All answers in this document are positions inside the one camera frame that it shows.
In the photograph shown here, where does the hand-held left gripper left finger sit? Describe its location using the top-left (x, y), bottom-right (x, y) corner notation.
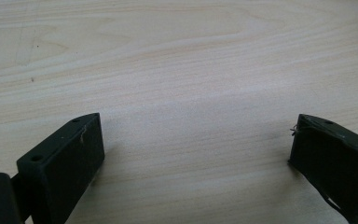
top-left (10, 112), bottom-right (106, 224)

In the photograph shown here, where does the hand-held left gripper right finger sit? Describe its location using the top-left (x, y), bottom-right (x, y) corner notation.
top-left (288, 113), bottom-right (358, 224)

